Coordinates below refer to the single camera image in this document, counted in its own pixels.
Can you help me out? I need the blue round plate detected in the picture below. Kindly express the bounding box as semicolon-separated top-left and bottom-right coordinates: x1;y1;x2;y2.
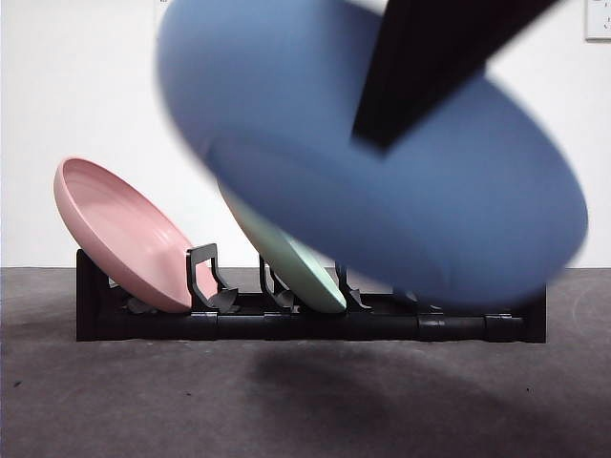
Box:
155;0;591;310

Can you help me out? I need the pale green round plate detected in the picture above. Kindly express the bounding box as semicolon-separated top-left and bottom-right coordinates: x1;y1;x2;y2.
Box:
226;193;348;315

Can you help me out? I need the pink round plate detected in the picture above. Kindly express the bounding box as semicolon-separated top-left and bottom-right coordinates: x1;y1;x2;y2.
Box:
53;156;221;315

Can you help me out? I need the black plate rack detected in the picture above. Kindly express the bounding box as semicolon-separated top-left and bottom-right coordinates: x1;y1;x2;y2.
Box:
74;242;548;344

